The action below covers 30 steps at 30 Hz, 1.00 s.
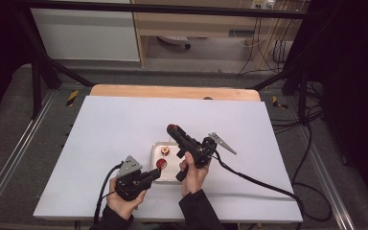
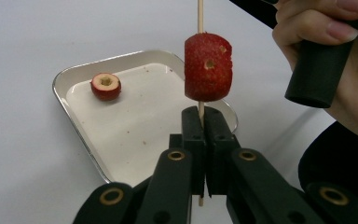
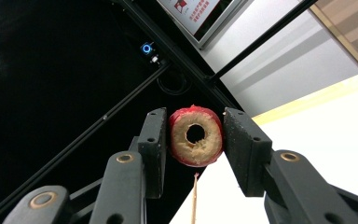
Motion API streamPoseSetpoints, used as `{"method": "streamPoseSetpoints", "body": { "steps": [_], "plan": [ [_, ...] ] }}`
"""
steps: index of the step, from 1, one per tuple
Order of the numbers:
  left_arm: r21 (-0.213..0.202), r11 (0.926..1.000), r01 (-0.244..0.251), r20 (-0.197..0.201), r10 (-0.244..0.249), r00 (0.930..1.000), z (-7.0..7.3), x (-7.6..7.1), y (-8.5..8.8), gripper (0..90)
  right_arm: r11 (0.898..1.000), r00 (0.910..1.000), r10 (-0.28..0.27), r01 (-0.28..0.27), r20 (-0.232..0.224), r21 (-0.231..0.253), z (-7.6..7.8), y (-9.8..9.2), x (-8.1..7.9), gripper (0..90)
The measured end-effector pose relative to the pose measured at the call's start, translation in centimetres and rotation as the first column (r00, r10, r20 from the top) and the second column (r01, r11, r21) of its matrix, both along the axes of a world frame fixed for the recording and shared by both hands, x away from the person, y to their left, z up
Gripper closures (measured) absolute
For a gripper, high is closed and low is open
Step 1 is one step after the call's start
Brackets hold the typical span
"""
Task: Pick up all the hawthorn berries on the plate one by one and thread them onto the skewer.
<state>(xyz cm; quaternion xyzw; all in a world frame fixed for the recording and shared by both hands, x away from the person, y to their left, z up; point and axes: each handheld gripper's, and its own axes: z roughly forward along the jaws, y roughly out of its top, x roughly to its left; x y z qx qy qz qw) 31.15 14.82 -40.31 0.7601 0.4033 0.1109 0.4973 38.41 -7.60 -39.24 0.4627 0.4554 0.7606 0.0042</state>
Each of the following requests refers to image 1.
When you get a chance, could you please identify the grey chair base with caster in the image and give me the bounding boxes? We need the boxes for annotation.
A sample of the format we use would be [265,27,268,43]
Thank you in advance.
[157,34,193,51]

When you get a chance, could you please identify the person's right hand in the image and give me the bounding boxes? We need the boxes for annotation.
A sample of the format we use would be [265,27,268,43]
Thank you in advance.
[178,151,211,197]

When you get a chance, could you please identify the white cabinet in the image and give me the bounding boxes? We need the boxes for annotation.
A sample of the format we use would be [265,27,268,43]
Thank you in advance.
[30,8,141,62]

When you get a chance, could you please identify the light wooden desk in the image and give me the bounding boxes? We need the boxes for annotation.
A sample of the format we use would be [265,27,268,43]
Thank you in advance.
[130,0,305,69]

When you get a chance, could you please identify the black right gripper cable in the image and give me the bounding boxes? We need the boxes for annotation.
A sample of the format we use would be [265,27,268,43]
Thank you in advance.
[214,149,305,222]

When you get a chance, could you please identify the bundle of hanging cables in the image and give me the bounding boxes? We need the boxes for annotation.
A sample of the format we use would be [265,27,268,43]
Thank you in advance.
[236,9,296,76]

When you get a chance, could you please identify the black curtain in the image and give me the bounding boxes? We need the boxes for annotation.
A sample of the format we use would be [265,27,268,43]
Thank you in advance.
[310,0,368,219]
[0,0,35,124]

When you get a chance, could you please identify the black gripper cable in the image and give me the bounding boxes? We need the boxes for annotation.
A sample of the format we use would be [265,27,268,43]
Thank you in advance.
[214,149,305,222]
[92,161,125,224]

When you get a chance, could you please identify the black metal frame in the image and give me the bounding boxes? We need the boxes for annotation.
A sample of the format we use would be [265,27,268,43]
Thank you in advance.
[12,0,320,120]

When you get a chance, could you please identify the aluminium floor rail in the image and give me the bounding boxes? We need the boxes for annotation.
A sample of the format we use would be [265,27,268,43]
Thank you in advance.
[0,90,57,219]
[301,126,357,230]

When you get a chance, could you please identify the white rectangular tray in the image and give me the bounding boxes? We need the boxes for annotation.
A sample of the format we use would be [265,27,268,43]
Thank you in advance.
[149,141,186,184]

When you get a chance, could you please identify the light wooden table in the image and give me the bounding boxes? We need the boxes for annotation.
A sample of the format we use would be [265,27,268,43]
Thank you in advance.
[89,83,263,103]

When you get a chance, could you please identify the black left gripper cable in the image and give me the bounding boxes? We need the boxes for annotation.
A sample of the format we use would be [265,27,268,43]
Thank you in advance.
[92,161,125,224]

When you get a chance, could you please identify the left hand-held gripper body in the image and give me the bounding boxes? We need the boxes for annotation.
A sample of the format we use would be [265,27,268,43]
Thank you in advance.
[114,154,151,202]

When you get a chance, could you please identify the black floor cable loop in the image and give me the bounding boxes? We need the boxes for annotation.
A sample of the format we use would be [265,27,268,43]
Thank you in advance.
[269,106,334,222]

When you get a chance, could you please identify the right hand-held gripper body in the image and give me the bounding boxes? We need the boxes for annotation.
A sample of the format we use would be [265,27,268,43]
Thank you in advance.
[175,131,238,183]

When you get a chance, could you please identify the yellow black tape marker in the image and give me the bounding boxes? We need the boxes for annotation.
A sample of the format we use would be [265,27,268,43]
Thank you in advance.
[271,95,289,110]
[65,89,80,107]

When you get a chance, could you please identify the person's left hand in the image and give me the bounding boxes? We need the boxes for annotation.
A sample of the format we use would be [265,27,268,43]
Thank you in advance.
[105,176,148,221]

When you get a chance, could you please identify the white power strip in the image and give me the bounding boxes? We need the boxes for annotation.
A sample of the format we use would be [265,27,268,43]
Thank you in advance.
[250,0,276,10]

